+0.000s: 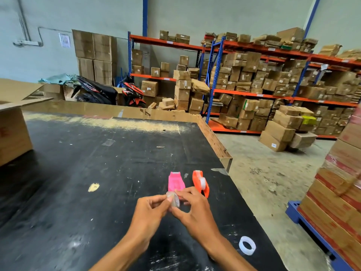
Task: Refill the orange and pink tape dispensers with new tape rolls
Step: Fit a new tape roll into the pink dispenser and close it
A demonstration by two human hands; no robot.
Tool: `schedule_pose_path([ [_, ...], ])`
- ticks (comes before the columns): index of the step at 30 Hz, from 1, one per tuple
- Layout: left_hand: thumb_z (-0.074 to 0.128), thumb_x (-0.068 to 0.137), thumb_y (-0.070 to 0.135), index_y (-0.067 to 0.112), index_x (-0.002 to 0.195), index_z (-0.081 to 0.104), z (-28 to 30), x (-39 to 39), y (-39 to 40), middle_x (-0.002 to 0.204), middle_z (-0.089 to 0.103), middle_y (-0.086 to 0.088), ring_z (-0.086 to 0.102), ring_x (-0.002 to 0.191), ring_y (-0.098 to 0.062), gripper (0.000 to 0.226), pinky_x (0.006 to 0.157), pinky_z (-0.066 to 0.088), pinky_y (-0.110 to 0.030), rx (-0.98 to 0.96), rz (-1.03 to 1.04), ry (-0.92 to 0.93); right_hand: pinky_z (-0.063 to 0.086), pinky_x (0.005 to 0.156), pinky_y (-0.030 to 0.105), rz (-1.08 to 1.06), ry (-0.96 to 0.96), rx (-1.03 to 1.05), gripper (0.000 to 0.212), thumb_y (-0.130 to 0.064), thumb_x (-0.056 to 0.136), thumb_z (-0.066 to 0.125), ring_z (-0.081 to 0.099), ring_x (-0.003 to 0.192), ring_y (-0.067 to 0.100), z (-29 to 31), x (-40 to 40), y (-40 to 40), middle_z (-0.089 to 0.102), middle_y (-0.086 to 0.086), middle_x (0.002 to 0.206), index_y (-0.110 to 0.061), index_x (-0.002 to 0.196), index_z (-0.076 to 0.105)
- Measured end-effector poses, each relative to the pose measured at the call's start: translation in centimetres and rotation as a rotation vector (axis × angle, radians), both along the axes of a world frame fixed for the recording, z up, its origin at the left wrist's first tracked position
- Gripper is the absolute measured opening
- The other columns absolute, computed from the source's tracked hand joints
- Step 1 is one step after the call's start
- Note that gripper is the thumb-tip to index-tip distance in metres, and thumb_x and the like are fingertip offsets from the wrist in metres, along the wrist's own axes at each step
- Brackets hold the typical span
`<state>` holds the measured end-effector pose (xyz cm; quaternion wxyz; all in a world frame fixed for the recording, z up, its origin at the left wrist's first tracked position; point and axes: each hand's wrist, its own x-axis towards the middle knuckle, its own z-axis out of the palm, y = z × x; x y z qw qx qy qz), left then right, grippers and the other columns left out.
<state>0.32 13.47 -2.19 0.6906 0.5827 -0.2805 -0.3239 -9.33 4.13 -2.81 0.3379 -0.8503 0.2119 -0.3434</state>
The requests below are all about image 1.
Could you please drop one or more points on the stack of red-striped cartons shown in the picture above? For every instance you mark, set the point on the stack of red-striped cartons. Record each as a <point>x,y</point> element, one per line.
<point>338,180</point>

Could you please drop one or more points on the pink tape dispenser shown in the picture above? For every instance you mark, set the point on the pink tape dispenser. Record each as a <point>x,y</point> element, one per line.
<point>175,180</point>

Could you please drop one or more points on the tall brown cardboard box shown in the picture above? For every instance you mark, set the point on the tall brown cardboard box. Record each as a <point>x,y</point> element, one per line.
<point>83,44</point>
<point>86,69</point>
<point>105,72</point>
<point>105,47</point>

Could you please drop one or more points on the clear tape roll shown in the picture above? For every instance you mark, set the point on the clear tape roll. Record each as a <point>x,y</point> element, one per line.
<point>202,183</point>
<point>175,200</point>
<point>248,252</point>

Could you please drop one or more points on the black motorcycle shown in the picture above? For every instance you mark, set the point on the black motorcycle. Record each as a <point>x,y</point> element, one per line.
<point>96,91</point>

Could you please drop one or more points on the white paper notice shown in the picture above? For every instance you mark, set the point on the white paper notice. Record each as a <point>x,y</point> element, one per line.
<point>64,40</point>

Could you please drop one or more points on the yellow-green box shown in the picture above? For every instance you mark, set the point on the yellow-green box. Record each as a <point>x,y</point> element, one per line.
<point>309,120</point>

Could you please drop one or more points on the wide blue orange shelf rack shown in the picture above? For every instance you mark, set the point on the wide blue orange shelf rack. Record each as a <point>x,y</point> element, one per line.
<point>253,94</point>

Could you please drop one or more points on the green tarp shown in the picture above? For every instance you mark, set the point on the green tarp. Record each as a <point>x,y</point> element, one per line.
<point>57,79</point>

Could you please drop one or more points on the narrow blue orange shelf rack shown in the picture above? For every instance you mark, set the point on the narrow blue orange shelf rack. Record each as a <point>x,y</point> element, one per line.
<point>163,42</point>

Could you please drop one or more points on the large open cardboard box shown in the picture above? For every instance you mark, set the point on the large open cardboard box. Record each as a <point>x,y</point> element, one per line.
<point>14,138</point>

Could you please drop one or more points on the white power strip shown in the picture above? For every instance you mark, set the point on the white power strip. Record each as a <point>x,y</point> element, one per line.
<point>26,43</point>

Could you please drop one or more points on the blue plastic pallet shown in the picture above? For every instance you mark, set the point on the blue plastic pallet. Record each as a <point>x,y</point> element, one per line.
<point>293,211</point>

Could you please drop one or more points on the blue steel column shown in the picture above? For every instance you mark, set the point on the blue steel column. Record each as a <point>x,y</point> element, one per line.
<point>312,16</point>
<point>145,16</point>

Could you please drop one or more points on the blue orange shelving with boxes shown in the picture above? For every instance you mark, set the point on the blue orange shelving with boxes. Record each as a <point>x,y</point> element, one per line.
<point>248,63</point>

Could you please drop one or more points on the person's right hand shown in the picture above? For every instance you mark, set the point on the person's right hand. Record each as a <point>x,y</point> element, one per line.
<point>200,220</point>

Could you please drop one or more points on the grey wall conduit pipes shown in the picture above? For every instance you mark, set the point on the grey wall conduit pipes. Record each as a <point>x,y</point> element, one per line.
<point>23,19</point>

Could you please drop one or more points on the red motorcycle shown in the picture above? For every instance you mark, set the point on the red motorcycle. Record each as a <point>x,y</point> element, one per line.
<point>132,94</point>

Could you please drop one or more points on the small open cardboard box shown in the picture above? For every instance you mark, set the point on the small open cardboard box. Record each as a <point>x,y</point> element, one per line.
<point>53,91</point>

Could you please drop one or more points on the pile of big tan cartons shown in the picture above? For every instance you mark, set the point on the pile of big tan cartons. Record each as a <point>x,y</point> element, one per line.
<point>279,131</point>

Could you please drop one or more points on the person's left hand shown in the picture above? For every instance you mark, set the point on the person's left hand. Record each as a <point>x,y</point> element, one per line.
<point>148,217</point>

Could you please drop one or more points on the orange tape dispenser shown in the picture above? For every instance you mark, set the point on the orange tape dispenser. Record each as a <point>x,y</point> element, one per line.
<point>196,177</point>

